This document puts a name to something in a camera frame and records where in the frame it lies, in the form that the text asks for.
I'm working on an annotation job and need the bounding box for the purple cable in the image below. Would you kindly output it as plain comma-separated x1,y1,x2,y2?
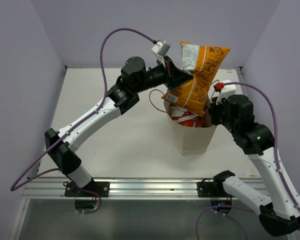
223,81,300,237
10,27,158,215

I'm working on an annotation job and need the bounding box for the orange snack bag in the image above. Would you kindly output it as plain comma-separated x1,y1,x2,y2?
162,41,231,116

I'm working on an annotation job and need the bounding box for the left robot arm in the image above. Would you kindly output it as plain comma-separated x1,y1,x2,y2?
44,56,193,197

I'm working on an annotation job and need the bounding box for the left black base bracket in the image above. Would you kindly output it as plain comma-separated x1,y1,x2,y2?
63,181,110,198

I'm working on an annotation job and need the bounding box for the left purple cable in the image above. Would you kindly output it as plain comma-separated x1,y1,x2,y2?
10,27,158,215

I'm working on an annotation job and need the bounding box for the right black base bracket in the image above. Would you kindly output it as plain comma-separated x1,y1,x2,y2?
196,178,228,198

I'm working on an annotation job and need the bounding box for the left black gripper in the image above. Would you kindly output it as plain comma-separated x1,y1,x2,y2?
133,55,193,93

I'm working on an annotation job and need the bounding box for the beige paper bag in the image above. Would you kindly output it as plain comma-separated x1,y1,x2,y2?
149,88,218,156

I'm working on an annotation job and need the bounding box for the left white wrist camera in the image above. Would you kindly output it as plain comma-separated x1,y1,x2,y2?
151,40,171,67

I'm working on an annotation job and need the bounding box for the aluminium mounting rail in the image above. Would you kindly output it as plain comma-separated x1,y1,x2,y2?
22,177,201,200

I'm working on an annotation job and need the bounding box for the black base bracket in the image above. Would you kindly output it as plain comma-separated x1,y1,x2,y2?
196,178,228,198
63,181,110,198

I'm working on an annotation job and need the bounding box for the red Doritos bag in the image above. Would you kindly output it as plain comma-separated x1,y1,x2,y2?
170,105,207,128

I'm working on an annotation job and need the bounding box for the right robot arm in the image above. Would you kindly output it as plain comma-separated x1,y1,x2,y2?
208,94,300,237

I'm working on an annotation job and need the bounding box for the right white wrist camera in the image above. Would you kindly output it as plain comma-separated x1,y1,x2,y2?
213,79,237,105

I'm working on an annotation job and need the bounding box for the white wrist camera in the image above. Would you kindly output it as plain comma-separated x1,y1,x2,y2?
151,40,171,67
213,79,237,105

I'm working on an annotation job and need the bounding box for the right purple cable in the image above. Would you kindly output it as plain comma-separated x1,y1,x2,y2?
223,81,300,237

